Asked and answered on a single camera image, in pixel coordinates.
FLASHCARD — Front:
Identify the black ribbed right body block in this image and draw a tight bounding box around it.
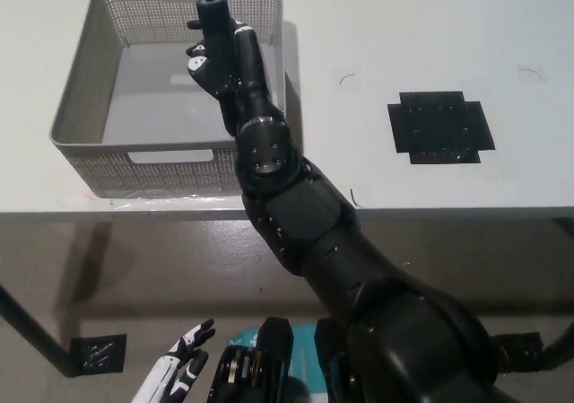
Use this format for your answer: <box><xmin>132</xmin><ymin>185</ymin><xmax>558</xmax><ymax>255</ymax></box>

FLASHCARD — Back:
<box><xmin>315</xmin><ymin>317</ymin><xmax>358</xmax><ymax>403</ymax></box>

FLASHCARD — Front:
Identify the clear adhesive tape strip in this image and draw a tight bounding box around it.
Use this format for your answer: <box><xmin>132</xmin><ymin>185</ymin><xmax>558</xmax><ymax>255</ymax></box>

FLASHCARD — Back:
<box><xmin>84</xmin><ymin>190</ymin><xmax>244</xmax><ymax>212</ymax></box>

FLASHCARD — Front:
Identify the black cross-shaped base plate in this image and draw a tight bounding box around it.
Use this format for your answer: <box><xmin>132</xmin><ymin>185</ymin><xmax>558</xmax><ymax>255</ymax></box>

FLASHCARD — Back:
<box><xmin>387</xmin><ymin>90</ymin><xmax>497</xmax><ymax>166</ymax></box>

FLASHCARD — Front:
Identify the dark metal table leg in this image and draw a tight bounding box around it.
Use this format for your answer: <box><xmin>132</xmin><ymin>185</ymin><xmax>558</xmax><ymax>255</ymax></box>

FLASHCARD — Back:
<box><xmin>540</xmin><ymin>311</ymin><xmax>574</xmax><ymax>372</ymax></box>
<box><xmin>0</xmin><ymin>281</ymin><xmax>76</xmax><ymax>378</ymax></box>

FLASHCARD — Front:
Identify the dark cylindrical electric screwdriver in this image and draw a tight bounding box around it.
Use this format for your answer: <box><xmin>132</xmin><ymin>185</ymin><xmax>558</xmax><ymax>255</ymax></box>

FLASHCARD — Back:
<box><xmin>196</xmin><ymin>0</ymin><xmax>239</xmax><ymax>83</ymax></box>

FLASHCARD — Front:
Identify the black floor tape patch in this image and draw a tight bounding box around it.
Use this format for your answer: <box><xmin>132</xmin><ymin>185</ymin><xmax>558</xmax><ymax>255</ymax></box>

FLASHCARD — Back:
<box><xmin>70</xmin><ymin>332</ymin><xmax>127</xmax><ymax>373</ymax></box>
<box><xmin>489</xmin><ymin>332</ymin><xmax>544</xmax><ymax>372</ymax></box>

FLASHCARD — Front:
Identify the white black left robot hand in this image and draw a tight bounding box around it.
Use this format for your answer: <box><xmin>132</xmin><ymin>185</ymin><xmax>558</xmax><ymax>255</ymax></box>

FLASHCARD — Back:
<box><xmin>129</xmin><ymin>318</ymin><xmax>217</xmax><ymax>403</ymax></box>

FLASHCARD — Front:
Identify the grey perforated plastic basket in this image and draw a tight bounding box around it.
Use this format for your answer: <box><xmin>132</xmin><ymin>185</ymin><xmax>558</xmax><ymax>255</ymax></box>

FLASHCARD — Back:
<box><xmin>48</xmin><ymin>0</ymin><xmax>288</xmax><ymax>199</ymax></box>

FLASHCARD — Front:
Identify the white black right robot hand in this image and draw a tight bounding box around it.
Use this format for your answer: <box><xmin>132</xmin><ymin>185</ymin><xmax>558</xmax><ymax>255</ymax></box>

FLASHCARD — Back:
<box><xmin>186</xmin><ymin>19</ymin><xmax>286</xmax><ymax>138</ymax></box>

